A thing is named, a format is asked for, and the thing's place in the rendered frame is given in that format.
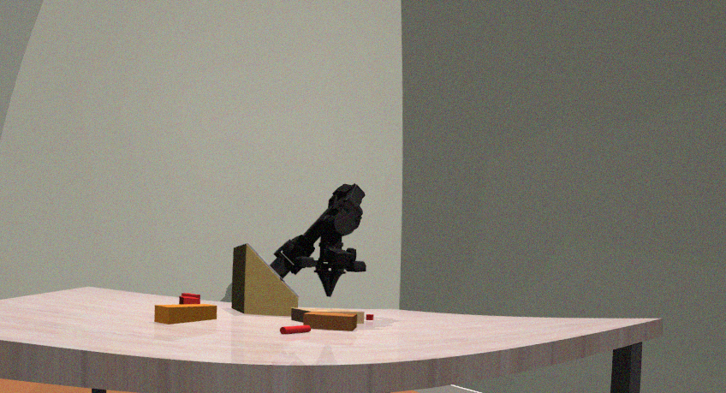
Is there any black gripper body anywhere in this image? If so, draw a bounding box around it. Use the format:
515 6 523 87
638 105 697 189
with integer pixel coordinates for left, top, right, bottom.
294 237 366 272

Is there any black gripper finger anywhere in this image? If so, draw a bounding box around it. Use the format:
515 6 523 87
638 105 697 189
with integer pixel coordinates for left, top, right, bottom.
314 270 331 296
330 271 346 296

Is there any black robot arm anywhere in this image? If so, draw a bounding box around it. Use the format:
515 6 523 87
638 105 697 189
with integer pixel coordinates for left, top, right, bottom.
270 184 366 278

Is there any red cylinder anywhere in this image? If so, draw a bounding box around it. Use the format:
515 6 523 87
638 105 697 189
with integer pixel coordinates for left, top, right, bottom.
280 325 311 334

